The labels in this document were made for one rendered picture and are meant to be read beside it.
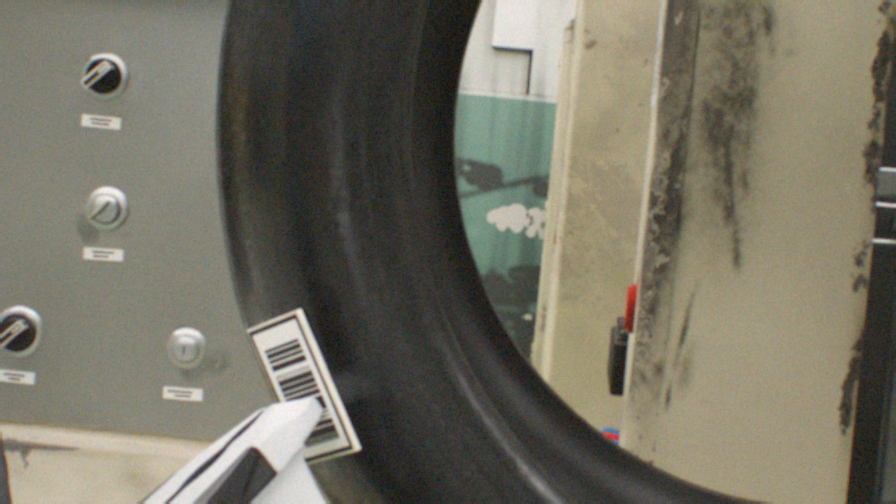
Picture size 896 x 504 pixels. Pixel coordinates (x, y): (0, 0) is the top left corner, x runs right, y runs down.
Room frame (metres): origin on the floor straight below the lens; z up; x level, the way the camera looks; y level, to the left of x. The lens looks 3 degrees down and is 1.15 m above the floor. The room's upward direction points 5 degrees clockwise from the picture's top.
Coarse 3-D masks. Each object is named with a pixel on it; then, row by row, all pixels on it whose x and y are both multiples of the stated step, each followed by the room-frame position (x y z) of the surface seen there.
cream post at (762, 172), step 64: (704, 0) 1.14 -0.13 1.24; (768, 0) 1.14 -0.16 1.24; (832, 0) 1.14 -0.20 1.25; (704, 64) 1.14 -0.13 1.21; (768, 64) 1.14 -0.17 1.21; (832, 64) 1.14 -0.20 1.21; (704, 128) 1.14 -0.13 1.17; (768, 128) 1.14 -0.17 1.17; (832, 128) 1.14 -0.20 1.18; (704, 192) 1.14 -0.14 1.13; (768, 192) 1.14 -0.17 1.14; (832, 192) 1.14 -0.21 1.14; (640, 256) 1.19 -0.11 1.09; (704, 256) 1.14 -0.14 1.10; (768, 256) 1.14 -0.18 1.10; (832, 256) 1.14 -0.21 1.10; (640, 320) 1.15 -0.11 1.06; (704, 320) 1.14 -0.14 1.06; (768, 320) 1.14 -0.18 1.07; (832, 320) 1.14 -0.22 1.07; (640, 384) 1.15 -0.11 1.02; (704, 384) 1.14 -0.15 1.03; (768, 384) 1.14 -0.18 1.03; (832, 384) 1.14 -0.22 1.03; (640, 448) 1.14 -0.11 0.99; (704, 448) 1.14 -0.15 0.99; (768, 448) 1.14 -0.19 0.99; (832, 448) 1.14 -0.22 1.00
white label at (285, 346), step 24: (264, 336) 0.81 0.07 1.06; (288, 336) 0.79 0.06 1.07; (312, 336) 0.79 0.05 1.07; (264, 360) 0.81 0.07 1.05; (288, 360) 0.80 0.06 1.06; (312, 360) 0.79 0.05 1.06; (288, 384) 0.80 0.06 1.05; (312, 384) 0.79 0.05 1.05; (336, 408) 0.78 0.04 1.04; (312, 432) 0.80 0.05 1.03; (336, 432) 0.79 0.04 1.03; (312, 456) 0.81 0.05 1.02; (336, 456) 0.80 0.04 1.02
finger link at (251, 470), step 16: (256, 448) 0.74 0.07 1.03; (240, 464) 0.73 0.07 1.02; (256, 464) 0.74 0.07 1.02; (224, 480) 0.72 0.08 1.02; (240, 480) 0.72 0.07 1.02; (256, 480) 0.74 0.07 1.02; (272, 480) 0.74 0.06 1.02; (208, 496) 0.71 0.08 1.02; (224, 496) 0.71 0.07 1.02; (240, 496) 0.72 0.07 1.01; (256, 496) 0.73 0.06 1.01
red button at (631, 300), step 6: (630, 288) 1.21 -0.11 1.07; (636, 288) 1.20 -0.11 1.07; (630, 294) 1.20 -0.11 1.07; (636, 294) 1.20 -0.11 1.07; (630, 300) 1.20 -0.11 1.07; (636, 300) 1.20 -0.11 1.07; (630, 306) 1.19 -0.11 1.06; (630, 312) 1.19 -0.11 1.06; (630, 318) 1.20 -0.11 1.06; (624, 324) 1.21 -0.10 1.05; (630, 324) 1.20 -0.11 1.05; (630, 330) 1.20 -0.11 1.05
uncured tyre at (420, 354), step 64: (256, 0) 0.81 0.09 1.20; (320, 0) 0.78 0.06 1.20; (384, 0) 0.78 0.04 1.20; (448, 0) 1.04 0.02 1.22; (256, 64) 0.80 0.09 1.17; (320, 64) 0.78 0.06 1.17; (384, 64) 0.78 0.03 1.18; (448, 64) 1.05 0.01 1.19; (256, 128) 0.80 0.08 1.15; (320, 128) 0.78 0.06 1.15; (384, 128) 0.78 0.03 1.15; (448, 128) 1.05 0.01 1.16; (256, 192) 0.80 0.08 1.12; (320, 192) 0.78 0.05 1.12; (384, 192) 0.78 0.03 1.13; (448, 192) 1.04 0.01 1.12; (256, 256) 0.81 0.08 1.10; (320, 256) 0.78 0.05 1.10; (384, 256) 0.78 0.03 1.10; (448, 256) 1.04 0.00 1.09; (256, 320) 0.82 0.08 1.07; (320, 320) 0.78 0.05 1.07; (384, 320) 0.78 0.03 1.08; (448, 320) 0.80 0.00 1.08; (384, 384) 0.78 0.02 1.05; (448, 384) 0.77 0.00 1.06; (512, 384) 1.04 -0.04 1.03; (384, 448) 0.78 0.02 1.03; (448, 448) 0.78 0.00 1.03; (512, 448) 0.77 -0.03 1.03; (576, 448) 1.04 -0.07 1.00
